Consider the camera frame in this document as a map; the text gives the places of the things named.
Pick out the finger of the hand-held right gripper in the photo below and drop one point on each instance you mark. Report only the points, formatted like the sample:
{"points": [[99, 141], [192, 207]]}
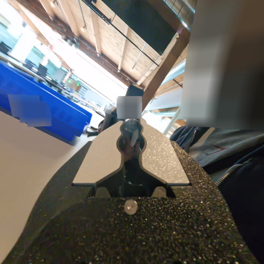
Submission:
{"points": [[110, 115]]}

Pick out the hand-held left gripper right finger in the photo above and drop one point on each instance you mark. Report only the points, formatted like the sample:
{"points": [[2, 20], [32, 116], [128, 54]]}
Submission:
{"points": [[163, 158]]}

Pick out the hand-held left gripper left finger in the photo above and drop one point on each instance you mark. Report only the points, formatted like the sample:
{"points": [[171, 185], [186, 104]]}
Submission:
{"points": [[101, 158]]}

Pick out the steel bolt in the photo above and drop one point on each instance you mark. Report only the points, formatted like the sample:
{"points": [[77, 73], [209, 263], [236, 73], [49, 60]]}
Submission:
{"points": [[130, 124]]}

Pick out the blue plastic bin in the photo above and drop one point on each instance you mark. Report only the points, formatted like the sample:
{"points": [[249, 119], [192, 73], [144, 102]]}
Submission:
{"points": [[68, 115]]}

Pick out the person's right hand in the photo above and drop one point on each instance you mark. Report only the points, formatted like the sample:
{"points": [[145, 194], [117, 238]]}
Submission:
{"points": [[132, 150]]}

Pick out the ceiling track light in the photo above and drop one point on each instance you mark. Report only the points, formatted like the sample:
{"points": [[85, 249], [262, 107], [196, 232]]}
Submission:
{"points": [[83, 28]]}

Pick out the ceiling mounted device cluster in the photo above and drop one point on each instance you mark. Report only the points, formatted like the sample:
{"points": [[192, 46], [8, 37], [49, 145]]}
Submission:
{"points": [[71, 40]]}

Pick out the person's dark zip jacket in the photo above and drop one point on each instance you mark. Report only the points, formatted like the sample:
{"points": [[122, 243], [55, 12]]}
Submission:
{"points": [[243, 185]]}

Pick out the black wall screen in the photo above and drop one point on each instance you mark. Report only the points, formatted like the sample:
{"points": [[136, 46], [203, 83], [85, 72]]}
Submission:
{"points": [[140, 18]]}

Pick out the metal air duct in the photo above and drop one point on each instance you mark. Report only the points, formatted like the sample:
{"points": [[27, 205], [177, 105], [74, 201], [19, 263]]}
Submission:
{"points": [[181, 10]]}

